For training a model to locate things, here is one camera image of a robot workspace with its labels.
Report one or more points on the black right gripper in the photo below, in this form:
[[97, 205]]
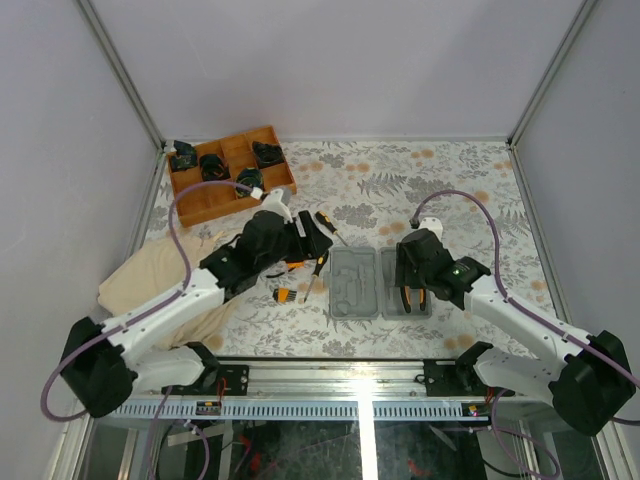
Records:
[[403, 273]]

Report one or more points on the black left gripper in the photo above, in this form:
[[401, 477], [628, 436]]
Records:
[[315, 243]]

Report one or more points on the orange black pliers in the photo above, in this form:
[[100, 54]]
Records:
[[414, 300]]

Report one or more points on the grey plastic tool case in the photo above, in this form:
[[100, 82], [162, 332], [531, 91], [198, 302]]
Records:
[[361, 285]]

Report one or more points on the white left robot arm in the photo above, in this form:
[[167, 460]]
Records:
[[150, 325]]

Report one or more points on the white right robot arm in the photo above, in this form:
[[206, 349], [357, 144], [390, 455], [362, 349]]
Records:
[[585, 378]]

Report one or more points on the long yellow black screwdriver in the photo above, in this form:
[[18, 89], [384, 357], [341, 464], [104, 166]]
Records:
[[320, 263]]

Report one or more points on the short yellow black screwdriver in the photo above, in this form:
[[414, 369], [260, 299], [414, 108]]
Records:
[[324, 220]]

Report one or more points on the orange hex key set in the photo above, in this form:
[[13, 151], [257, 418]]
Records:
[[284, 295]]

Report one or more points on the dark rolled item centre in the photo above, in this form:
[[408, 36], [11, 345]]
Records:
[[251, 178]]

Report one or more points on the dark rolled item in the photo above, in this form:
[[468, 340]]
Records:
[[213, 168], [267, 154], [184, 158], [251, 178]]

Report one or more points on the dark rolled item back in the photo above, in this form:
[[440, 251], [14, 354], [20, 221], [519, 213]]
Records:
[[267, 154]]

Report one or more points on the wooden compartment tray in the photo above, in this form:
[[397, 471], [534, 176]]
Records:
[[205, 201]]

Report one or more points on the dark rolled item far left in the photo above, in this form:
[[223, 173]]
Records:
[[184, 158]]

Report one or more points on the beige cloth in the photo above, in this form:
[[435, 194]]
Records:
[[153, 269]]

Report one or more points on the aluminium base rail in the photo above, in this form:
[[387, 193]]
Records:
[[310, 390]]

